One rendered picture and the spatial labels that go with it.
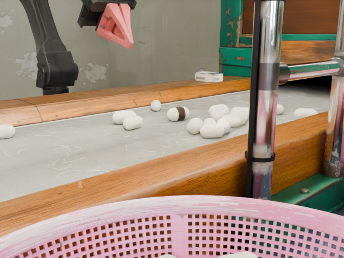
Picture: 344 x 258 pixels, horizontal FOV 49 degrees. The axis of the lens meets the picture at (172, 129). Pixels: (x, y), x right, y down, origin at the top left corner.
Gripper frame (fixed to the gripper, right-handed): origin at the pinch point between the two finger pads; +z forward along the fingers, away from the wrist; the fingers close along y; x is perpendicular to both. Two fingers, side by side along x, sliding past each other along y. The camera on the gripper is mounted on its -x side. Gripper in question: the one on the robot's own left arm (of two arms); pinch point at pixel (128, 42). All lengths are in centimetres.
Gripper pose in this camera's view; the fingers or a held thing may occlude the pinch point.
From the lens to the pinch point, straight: 68.2
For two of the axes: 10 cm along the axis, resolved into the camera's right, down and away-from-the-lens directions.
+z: 5.1, 7.6, -4.0
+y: 7.4, -1.6, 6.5
